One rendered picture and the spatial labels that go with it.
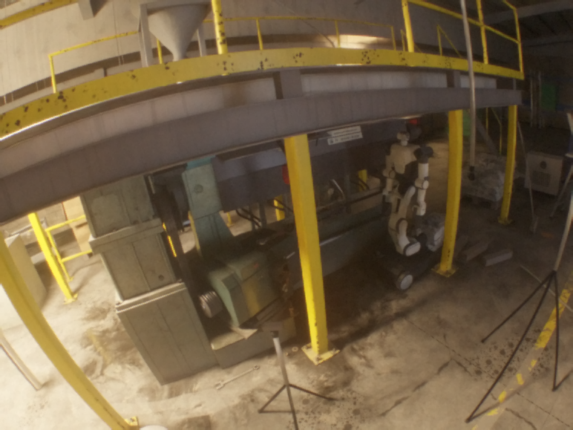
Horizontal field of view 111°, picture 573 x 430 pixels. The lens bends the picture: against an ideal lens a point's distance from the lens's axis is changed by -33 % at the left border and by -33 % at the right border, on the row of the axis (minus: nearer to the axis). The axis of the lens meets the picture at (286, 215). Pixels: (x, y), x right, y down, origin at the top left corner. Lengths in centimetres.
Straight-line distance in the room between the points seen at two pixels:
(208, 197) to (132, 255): 87
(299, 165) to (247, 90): 65
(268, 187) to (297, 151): 108
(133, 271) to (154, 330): 48
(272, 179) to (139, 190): 122
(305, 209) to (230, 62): 89
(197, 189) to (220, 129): 106
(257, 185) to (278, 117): 110
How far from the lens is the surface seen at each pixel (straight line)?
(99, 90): 137
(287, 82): 157
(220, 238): 263
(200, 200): 248
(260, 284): 215
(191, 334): 232
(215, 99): 189
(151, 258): 200
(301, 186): 163
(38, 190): 151
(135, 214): 190
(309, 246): 179
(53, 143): 189
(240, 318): 214
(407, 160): 270
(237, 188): 250
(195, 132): 143
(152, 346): 234
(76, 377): 199
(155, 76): 137
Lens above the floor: 191
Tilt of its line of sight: 23 degrees down
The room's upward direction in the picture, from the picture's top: 9 degrees counter-clockwise
